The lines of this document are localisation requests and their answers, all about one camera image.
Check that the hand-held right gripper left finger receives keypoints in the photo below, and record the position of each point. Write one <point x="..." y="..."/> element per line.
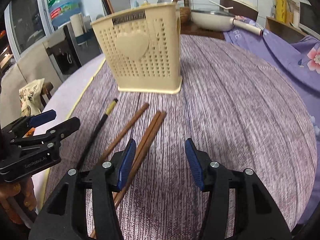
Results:
<point x="126" y="163"/>

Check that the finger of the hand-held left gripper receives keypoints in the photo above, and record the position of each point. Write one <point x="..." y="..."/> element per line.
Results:
<point x="66" y="127"/>
<point x="42" y="118"/>

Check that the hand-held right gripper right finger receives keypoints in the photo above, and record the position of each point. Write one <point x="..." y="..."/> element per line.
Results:
<point x="193" y="163"/>

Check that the black chopstick yellow band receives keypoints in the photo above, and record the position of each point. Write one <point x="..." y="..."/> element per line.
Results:
<point x="100" y="127"/>

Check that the beige plastic utensil holder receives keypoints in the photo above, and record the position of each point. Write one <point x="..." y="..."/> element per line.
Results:
<point x="135" y="67"/>

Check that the dark brown chopstick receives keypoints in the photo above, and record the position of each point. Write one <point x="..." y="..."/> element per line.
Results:
<point x="105" y="3"/>

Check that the person's left hand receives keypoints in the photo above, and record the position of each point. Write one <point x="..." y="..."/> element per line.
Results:
<point x="17" y="197"/>

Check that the printed snack bag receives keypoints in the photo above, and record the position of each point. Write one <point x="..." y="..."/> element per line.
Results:
<point x="31" y="97"/>

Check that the dark wooden chair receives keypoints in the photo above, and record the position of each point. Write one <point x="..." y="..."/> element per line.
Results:
<point x="47" y="90"/>

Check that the beige cloth cover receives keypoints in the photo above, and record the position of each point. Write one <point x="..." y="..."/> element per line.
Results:
<point x="25" y="67"/>

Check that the grey water dispenser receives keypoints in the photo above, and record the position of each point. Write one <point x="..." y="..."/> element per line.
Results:
<point x="67" y="55"/>

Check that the blue paper roll holder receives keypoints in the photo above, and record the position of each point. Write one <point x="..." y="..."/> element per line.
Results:
<point x="83" y="38"/>

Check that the white framed sliding door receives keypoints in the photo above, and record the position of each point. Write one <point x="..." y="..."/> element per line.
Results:
<point x="27" y="22"/>

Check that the blue water jug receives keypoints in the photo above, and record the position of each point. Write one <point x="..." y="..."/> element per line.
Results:
<point x="63" y="2"/>

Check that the dark wooden vanity counter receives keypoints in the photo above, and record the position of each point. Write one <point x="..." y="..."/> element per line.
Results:
<point x="200" y="31"/>

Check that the purple floral blanket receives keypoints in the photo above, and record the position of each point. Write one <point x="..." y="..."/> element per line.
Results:
<point x="287" y="62"/>

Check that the white pan with lid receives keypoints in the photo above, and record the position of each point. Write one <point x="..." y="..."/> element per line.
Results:
<point x="212" y="20"/>

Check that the yellow soap pump bottle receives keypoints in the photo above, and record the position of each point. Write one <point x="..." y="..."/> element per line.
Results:
<point x="145" y="2"/>

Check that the white rice paddle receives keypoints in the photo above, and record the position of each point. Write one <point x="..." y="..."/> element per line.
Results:
<point x="220" y="5"/>

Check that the light wooden side shelf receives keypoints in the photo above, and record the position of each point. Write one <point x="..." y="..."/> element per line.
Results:
<point x="282" y="27"/>

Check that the brown white rice cooker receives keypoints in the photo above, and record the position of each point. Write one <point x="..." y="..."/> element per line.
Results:
<point x="240" y="3"/>

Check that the brown paper box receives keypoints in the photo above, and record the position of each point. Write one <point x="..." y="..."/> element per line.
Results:
<point x="292" y="11"/>

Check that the yellow wrap roll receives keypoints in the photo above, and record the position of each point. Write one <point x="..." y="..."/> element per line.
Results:
<point x="280" y="2"/>

